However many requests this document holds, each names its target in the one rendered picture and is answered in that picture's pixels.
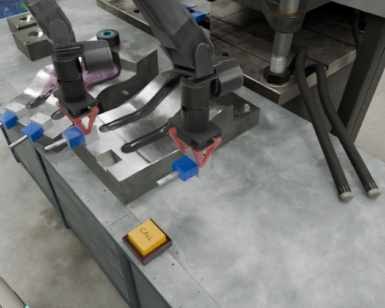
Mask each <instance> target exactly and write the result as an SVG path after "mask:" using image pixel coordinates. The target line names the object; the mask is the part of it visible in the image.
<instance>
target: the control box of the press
mask: <svg viewBox="0 0 385 308"><path fill-rule="evenodd" d="M331 1H333V2H336V3H339V4H343V5H345V6H349V7H351V10H355V11H354V15H353V20H352V33H353V38H354V43H355V47H356V57H355V60H354V63H353V66H352V69H351V72H350V75H349V78H348V81H347V84H346V87H345V90H344V92H343V95H342V99H341V101H340V104H339V108H338V110H337V114H338V116H339V118H340V119H341V121H342V123H343V125H344V127H345V129H346V130H347V132H348V134H349V135H350V133H351V130H352V127H353V125H354V122H355V120H356V117H357V115H358V112H359V110H360V107H361V104H362V102H363V99H364V97H365V94H366V91H367V89H368V87H369V84H370V81H371V79H372V76H373V74H374V71H375V68H376V66H377V63H378V61H379V58H380V55H381V53H382V51H383V48H384V45H385V0H331ZM360 12H361V13H363V14H364V18H365V22H366V27H365V31H364V34H363V36H362V40H361V42H360V39H359V34H358V18H359V14H360Z"/></svg>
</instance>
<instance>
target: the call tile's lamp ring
mask: <svg viewBox="0 0 385 308"><path fill-rule="evenodd" d="M150 220H151V221H152V222H153V223H154V225H156V226H157V228H159V229H160V231H162V229H161V228H160V227H159V226H158V225H157V224H156V223H155V222H154V221H153V220H152V219H150ZM162 232H163V231H162ZM163 233H164V232H163ZM164 234H165V233H164ZM165 236H166V239H167V240H166V241H165V242H164V243H163V244H161V245H159V246H158V247H157V248H155V249H154V250H153V251H151V252H150V253H148V254H147V255H146V256H143V255H142V254H141V253H140V252H139V251H138V250H137V249H136V248H135V246H134V245H133V244H132V243H131V241H130V240H129V239H128V238H127V237H128V234H127V235H125V236H124V237H123V239H124V240H125V241H126V242H127V243H128V244H129V245H130V247H131V248H132V249H133V250H134V252H135V253H137V255H138V256H139V257H140V258H141V259H142V261H144V260H145V259H147V258H148V257H150V256H151V255H152V254H154V253H155V252H156V251H158V250H159V249H161V248H162V247H163V246H165V245H166V244H167V243H169V242H170V241H172V240H171V239H170V238H169V237H168V236H167V235H166V234H165Z"/></svg>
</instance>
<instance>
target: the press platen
mask: <svg viewBox="0 0 385 308"><path fill-rule="evenodd" d="M231 1H234V2H237V3H239V4H242V5H244V6H248V7H250V8H253V9H255V10H258V11H261V12H263V14H264V16H265V17H266V19H267V21H268V22H269V25H270V26H271V27H272V28H273V29H274V30H275V31H277V32H280V33H284V34H289V33H294V32H297V31H298V30H300V29H301V27H302V24H303V21H304V17H305V15H306V12H308V11H310V10H312V9H314V8H317V7H319V6H322V5H323V4H326V3H328V2H331V0H300V1H299V7H298V11H297V12H296V13H292V14H288V13H282V12H280V11H279V6H280V2H281V0H231Z"/></svg>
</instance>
